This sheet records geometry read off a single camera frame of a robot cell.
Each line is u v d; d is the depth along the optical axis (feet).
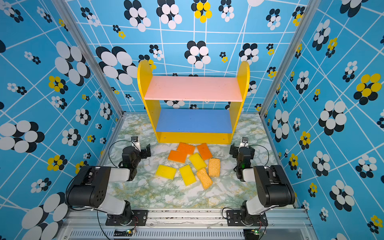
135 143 2.63
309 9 2.26
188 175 2.85
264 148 2.58
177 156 3.16
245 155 2.32
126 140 2.58
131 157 2.35
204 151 3.22
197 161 3.09
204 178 2.77
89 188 1.48
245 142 2.58
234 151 2.79
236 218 2.39
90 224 2.43
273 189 1.46
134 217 2.39
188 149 3.23
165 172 2.92
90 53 2.82
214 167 2.91
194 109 4.05
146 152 2.84
